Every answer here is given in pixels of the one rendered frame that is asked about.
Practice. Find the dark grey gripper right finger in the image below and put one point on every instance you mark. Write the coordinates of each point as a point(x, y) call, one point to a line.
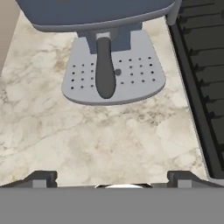
point(182, 178)

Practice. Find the grey blue coffee machine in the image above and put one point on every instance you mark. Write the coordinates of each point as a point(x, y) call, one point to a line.
point(113, 52)

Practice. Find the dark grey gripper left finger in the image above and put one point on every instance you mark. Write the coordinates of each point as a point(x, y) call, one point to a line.
point(40, 178)

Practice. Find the black hob with grates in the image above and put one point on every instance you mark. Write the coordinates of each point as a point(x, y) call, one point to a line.
point(201, 75)

